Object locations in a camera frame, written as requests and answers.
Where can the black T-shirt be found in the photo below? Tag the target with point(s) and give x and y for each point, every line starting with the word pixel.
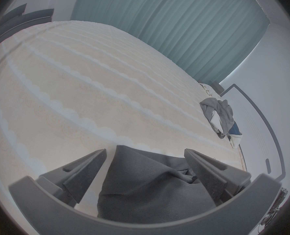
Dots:
pixel 147 187

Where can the grey bedside table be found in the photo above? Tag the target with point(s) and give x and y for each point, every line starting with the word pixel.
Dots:
pixel 218 86

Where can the bed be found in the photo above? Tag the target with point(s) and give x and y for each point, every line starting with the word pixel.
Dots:
pixel 98 82

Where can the blue-green curtain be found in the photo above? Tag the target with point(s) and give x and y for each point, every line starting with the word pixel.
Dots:
pixel 184 28

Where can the pile of clothes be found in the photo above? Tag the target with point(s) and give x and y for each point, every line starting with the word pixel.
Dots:
pixel 221 116

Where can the black chest of drawers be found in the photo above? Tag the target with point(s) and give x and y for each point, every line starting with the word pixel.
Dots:
pixel 24 21

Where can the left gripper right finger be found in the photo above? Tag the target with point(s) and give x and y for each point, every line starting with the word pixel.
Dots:
pixel 208 172

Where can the white printed pillow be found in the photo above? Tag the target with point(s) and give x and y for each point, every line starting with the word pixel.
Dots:
pixel 208 90

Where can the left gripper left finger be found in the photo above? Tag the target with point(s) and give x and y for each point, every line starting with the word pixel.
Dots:
pixel 86 170

